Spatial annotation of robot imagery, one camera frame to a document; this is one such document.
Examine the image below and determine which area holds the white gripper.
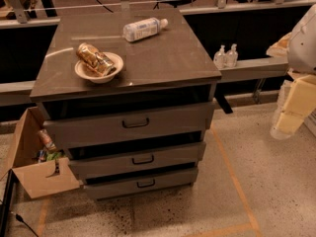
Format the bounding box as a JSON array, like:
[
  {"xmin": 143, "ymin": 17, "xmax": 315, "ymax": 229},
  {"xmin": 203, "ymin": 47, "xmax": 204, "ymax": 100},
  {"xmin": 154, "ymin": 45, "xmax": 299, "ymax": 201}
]
[{"xmin": 266, "ymin": 5, "xmax": 316, "ymax": 140}]

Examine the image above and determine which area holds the white paper bowl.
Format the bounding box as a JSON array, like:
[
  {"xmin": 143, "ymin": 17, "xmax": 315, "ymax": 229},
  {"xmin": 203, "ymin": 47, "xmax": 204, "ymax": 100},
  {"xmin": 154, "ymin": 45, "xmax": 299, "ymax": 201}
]
[{"xmin": 75, "ymin": 52, "xmax": 123, "ymax": 84}]

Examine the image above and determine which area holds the snack can in box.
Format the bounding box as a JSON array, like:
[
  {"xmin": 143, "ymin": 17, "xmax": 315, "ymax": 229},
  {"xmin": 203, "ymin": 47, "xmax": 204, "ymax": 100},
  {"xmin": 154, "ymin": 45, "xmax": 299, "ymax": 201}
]
[{"xmin": 38, "ymin": 129, "xmax": 57, "ymax": 151}]

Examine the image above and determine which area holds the right sanitizer bottle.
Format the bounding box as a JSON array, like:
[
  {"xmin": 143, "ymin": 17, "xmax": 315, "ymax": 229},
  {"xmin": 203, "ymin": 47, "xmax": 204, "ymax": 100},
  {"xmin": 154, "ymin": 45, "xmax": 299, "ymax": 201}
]
[{"xmin": 226, "ymin": 43, "xmax": 238, "ymax": 67}]

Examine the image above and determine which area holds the clear plastic water bottle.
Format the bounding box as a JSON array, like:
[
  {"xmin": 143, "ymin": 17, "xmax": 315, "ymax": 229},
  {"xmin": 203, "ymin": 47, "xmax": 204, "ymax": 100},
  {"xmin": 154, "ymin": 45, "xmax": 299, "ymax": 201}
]
[{"xmin": 122, "ymin": 18, "xmax": 169, "ymax": 42}]

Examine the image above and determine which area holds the grey drawer cabinet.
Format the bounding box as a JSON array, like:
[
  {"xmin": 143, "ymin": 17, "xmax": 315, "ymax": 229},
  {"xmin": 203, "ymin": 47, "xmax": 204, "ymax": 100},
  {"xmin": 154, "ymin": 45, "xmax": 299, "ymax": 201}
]
[{"xmin": 31, "ymin": 9, "xmax": 221, "ymax": 187}]

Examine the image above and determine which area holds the middle grey drawer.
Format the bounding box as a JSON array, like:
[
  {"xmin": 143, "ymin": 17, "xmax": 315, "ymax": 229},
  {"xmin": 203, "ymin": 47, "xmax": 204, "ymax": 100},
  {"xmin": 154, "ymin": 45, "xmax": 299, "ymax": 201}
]
[{"xmin": 69, "ymin": 141, "xmax": 206, "ymax": 180}]

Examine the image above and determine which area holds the grey drawer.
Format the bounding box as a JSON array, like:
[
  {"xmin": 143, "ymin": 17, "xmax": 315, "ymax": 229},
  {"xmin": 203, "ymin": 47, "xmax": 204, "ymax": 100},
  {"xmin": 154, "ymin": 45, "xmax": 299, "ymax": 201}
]
[
  {"xmin": 44, "ymin": 102, "xmax": 213, "ymax": 148},
  {"xmin": 84, "ymin": 167, "xmax": 198, "ymax": 200},
  {"xmin": 69, "ymin": 141, "xmax": 206, "ymax": 180}
]

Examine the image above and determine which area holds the bottom grey drawer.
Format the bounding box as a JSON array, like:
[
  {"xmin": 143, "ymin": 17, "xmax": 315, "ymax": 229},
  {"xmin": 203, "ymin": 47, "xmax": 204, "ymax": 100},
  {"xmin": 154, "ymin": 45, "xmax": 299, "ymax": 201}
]
[{"xmin": 84, "ymin": 167, "xmax": 198, "ymax": 200}]

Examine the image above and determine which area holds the top grey drawer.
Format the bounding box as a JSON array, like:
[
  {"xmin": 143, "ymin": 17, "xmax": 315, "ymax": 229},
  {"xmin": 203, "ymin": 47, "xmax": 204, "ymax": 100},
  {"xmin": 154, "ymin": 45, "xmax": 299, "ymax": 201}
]
[{"xmin": 44, "ymin": 102, "xmax": 213, "ymax": 148}]

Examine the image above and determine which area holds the green bag in box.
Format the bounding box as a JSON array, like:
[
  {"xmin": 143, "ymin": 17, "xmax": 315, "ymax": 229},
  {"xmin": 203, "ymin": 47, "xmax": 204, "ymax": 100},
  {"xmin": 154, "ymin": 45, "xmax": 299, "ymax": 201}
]
[{"xmin": 46, "ymin": 151, "xmax": 63, "ymax": 161}]

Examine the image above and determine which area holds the brown cardboard box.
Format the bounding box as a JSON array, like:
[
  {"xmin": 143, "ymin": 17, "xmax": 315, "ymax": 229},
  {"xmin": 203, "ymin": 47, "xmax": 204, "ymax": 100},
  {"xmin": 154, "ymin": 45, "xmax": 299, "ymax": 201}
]
[{"xmin": 0, "ymin": 108, "xmax": 80, "ymax": 198}]

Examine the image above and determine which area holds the grey metal railing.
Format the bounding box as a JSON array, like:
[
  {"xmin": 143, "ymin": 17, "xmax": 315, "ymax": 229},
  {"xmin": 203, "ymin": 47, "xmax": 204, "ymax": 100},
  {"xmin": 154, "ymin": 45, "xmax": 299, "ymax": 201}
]
[{"xmin": 1, "ymin": 0, "xmax": 316, "ymax": 107}]

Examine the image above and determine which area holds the black floor cable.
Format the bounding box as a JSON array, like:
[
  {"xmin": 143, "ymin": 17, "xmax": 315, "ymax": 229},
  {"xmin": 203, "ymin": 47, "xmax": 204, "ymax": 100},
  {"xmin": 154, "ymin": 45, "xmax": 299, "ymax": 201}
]
[{"xmin": 9, "ymin": 210, "xmax": 40, "ymax": 237}]

